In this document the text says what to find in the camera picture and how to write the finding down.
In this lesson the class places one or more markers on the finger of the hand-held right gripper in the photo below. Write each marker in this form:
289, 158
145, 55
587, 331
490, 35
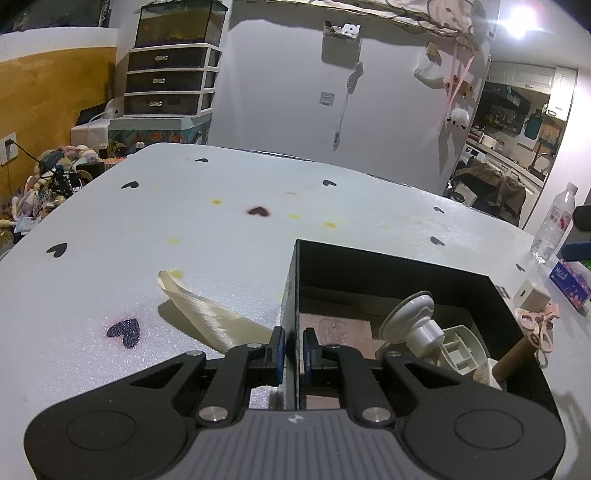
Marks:
577, 251

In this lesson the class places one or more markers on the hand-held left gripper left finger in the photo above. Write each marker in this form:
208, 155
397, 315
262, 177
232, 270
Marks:
277, 355

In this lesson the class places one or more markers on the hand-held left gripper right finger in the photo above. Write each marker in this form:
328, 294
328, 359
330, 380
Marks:
308, 355

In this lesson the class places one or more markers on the square wooden block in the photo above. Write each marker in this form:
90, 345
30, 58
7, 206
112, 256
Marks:
341, 341

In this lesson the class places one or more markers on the white suction knob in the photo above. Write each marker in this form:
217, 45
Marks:
406, 314

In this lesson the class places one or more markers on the black box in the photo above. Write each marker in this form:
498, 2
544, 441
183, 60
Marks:
392, 272

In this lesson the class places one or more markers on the white plastic divided tray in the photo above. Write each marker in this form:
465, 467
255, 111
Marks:
461, 350

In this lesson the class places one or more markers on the purple tissue box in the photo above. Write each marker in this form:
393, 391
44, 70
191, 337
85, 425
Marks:
570, 284

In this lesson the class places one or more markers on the clear water bottle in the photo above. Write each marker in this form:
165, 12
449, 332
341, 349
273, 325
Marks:
554, 221

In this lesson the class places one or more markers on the small white cube box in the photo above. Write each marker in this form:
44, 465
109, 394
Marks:
533, 293

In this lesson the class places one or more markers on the cream plastic strip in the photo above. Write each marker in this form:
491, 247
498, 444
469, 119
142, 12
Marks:
212, 318

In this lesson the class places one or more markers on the pink scissors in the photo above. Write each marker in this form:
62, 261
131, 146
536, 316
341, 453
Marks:
538, 318

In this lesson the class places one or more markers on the brown jacket on chair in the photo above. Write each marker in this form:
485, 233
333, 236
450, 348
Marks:
489, 184

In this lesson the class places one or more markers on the white washing machine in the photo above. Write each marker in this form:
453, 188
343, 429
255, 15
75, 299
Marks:
471, 152

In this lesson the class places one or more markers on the white plush sheep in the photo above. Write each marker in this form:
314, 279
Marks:
457, 116

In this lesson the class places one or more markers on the pink ribbon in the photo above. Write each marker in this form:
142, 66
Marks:
455, 78

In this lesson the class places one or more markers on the white hanging bag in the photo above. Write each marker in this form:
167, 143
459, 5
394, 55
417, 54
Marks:
427, 71

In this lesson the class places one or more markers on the round ceiling light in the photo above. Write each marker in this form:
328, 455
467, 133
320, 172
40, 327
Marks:
521, 23

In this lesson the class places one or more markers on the teal printed cabinet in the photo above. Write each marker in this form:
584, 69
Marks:
157, 131

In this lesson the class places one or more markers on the pile of stuffed toys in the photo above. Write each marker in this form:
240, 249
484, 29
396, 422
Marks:
51, 184

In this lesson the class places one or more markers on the printed blanket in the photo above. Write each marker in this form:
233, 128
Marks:
415, 14

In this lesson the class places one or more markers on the white storage box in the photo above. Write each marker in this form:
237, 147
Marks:
90, 134

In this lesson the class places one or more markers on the white plastic drawer unit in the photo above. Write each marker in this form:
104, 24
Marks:
168, 81

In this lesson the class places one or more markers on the glass fish tank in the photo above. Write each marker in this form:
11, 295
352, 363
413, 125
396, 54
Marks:
178, 23

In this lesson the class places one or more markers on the clear wall hook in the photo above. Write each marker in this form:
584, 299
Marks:
327, 98

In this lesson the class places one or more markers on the wall bracket holder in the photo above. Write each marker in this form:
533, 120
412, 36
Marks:
342, 30

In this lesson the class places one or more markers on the white wall socket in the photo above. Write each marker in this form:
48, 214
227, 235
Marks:
7, 147

